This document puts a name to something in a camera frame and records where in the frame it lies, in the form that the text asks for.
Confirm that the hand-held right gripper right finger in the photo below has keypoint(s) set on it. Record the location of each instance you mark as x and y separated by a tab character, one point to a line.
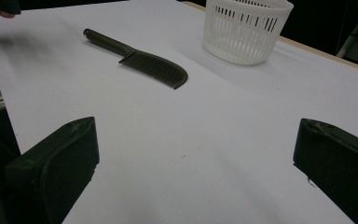
341	168

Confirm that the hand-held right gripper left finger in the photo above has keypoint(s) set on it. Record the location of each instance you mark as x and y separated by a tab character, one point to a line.
59	165

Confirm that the dark plastic comb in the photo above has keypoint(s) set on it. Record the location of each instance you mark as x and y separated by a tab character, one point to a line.
155	67

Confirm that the clear glass cup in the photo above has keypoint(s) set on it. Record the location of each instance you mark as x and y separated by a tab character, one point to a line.
245	46

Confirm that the white table sheet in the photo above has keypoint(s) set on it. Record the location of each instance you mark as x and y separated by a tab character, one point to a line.
199	140

